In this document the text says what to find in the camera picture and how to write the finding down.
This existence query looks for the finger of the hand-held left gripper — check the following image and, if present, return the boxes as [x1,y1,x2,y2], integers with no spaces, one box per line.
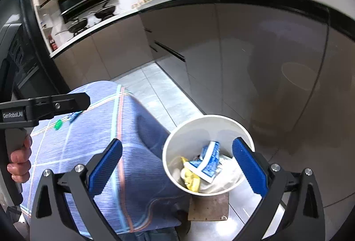
[34,92,91,121]

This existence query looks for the blue candy wrapper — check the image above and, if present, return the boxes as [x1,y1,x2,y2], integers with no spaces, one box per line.
[69,111,84,123]

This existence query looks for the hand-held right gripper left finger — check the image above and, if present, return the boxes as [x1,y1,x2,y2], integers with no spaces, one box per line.
[28,138,123,241]

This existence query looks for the person's left hand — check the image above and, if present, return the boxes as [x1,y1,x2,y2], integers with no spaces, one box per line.
[7,134,33,184]

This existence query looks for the blue white snack bag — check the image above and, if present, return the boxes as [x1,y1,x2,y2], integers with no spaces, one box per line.
[185,141,222,182]

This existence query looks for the white tissue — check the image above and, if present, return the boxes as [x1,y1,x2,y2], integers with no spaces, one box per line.
[200,155,245,193]

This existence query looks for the yellow snack packet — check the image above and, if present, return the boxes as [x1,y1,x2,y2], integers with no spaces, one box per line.
[180,156,201,193]

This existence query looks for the brown kitchen cabinets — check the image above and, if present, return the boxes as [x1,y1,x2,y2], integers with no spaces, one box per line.
[54,0,355,153]

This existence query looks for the brown square board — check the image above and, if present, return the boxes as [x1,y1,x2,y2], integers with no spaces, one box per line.
[188,192,230,221]

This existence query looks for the blue patterned tablecloth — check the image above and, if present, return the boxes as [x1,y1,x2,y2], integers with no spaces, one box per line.
[21,80,195,236]

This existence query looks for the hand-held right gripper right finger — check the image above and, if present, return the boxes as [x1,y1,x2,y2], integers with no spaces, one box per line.
[232,137,327,241]

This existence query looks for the black frying pan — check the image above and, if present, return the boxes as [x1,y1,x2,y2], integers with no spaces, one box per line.
[55,18,89,36]
[90,3,117,20]

